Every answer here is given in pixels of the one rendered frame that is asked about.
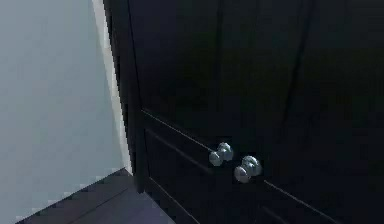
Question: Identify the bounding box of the black cupboard with silver knobs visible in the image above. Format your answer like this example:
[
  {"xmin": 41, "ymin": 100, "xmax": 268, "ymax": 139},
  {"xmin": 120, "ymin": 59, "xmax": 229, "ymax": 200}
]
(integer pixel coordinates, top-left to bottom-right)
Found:
[{"xmin": 102, "ymin": 0, "xmax": 384, "ymax": 224}]

